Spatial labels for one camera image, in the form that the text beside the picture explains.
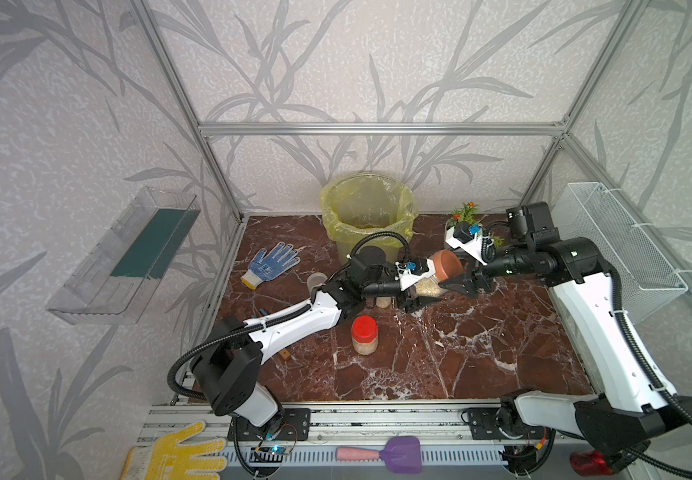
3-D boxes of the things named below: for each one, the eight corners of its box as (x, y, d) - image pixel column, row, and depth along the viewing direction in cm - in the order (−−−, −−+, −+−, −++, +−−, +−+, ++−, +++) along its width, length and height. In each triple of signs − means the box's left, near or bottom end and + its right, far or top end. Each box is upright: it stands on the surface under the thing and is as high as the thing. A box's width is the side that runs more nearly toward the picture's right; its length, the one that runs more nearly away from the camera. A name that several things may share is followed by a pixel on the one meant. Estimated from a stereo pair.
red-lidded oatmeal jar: (352, 357, 87) (351, 340, 77) (353, 334, 91) (352, 315, 81) (377, 357, 87) (378, 340, 77) (376, 334, 91) (378, 315, 81)
